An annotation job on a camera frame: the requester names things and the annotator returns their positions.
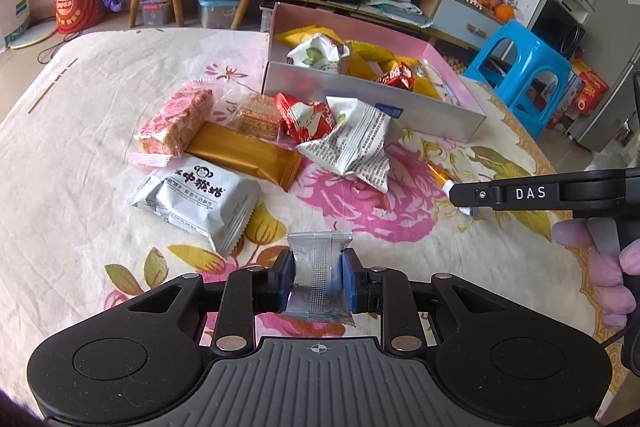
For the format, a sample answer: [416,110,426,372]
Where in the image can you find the silver foil snack packet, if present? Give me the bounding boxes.
[283,231,355,326]

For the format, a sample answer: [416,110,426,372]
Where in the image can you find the red white snack packet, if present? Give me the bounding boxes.
[274,92,335,144]

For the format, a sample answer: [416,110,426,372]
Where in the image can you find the printed yellow snack packet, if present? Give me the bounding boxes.
[346,40,419,93]

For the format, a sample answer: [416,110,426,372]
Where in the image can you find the plain yellow snack packet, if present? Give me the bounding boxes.
[274,25,345,50]

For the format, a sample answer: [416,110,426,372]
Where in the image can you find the right hand purple glove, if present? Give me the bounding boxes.
[551,219,640,332]

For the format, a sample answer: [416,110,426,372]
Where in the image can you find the white monkey snack packet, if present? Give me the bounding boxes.
[129,154,262,257]

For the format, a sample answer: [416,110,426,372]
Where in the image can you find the golden bar packet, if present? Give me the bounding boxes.
[186,122,303,191]

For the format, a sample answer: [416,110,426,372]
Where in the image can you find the white text snack bag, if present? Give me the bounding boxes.
[296,96,402,194]

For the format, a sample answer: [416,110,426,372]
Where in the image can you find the blue plastic stool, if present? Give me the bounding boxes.
[463,20,572,140]

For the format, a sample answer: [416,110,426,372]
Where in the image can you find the clear biscuit packet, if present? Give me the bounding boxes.
[215,87,283,142]

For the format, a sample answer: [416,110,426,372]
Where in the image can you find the floral bed sheet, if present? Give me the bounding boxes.
[0,26,632,408]

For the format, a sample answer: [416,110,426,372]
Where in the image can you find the white microwave oven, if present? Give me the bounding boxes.
[503,0,594,58]

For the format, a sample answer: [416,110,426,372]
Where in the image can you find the pink wafer packet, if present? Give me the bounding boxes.
[126,81,216,168]

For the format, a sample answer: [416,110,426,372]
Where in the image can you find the pink cardboard box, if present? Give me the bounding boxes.
[262,3,485,142]

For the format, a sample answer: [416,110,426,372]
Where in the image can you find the white green snack bag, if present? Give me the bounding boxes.
[286,32,352,74]

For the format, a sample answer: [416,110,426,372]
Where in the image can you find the clear storage bin blue lid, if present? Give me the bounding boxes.
[196,0,240,29]

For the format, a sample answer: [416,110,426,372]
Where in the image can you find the white shopping bag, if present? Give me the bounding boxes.
[0,0,30,51]

